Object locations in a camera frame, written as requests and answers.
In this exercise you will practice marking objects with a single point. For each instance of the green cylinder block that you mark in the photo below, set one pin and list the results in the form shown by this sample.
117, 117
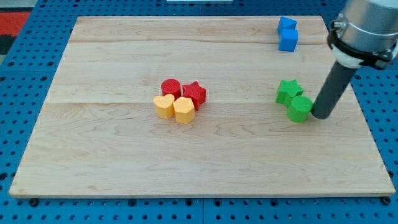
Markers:
299, 109

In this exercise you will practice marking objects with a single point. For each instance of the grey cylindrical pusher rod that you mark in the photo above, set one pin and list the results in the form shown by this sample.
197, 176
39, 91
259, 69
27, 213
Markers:
333, 88

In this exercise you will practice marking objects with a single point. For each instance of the yellow heart block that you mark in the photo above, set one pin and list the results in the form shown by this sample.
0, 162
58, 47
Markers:
164, 106

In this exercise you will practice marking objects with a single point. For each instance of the red star block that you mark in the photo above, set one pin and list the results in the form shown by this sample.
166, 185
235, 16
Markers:
196, 93

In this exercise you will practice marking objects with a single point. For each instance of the wooden board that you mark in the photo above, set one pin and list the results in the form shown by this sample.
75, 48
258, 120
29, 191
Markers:
98, 135

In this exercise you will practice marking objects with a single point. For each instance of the yellow pentagon block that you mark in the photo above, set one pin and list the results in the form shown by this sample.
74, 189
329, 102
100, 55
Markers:
184, 110

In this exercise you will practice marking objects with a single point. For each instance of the green star block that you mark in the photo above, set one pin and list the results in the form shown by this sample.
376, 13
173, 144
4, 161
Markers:
287, 91

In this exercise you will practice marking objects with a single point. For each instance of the red cylinder block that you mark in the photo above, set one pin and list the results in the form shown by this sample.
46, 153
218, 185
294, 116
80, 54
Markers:
171, 86

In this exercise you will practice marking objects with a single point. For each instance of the blue cube block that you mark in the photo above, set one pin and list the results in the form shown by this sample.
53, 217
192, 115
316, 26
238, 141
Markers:
288, 39

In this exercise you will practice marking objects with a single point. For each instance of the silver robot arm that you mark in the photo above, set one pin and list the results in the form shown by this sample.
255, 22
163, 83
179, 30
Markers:
365, 34

